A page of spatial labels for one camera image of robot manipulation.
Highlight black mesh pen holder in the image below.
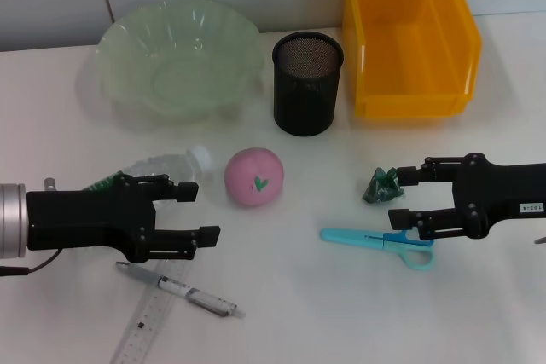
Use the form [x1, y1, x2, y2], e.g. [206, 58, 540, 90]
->
[271, 31, 345, 137]

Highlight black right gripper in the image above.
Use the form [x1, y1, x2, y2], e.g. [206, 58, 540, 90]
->
[388, 153, 546, 240]

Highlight yellow plastic bin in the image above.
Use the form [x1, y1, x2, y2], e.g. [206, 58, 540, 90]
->
[340, 0, 483, 118]

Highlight green glass fruit plate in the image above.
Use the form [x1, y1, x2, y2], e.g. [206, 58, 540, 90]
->
[94, 0, 264, 124]

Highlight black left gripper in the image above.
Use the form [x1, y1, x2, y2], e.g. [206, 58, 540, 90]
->
[26, 173, 222, 263]

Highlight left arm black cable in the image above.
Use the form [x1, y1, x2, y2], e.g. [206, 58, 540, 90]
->
[0, 176, 61, 278]

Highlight blue scissors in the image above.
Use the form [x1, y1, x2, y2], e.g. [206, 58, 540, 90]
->
[320, 227, 435, 272]

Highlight clear water bottle green label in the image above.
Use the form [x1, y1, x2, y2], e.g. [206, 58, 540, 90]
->
[78, 145, 214, 203]

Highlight pink peach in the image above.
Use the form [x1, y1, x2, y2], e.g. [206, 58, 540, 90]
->
[224, 147, 285, 208]

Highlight grey white pen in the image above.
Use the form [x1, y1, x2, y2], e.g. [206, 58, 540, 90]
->
[114, 261, 247, 321]

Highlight clear plastic ruler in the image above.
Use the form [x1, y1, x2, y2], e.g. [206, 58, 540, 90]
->
[109, 259, 191, 364]

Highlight green plastic wrapper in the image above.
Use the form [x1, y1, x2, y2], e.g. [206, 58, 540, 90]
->
[361, 166, 404, 204]

